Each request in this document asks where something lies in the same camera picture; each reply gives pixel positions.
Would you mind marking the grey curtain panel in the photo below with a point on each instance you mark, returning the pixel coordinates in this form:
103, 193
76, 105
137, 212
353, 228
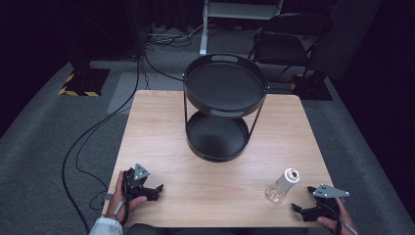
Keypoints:
349, 36

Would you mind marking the black folding chair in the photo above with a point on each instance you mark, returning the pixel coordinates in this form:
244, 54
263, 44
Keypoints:
280, 47

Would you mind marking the person's left hand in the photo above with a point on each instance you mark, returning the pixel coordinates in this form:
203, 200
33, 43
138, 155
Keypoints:
117, 204

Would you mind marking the white metal desk stand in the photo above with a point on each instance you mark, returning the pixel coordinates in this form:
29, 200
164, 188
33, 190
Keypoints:
204, 36

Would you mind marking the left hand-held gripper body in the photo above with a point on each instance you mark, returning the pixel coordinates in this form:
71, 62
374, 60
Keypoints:
133, 186

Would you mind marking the clear plastic bottle white cap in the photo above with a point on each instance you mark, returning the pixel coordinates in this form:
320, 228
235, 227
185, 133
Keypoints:
281, 186

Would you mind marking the person's right hand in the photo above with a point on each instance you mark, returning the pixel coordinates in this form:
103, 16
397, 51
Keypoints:
342, 223

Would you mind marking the black two-tier round tray rack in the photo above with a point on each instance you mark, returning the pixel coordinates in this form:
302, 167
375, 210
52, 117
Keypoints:
225, 84

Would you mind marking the black base yellow striped edge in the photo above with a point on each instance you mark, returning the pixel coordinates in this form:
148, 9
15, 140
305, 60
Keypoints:
311, 86
85, 81

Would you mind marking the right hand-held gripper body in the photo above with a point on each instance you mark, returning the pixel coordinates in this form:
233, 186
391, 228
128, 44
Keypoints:
328, 207

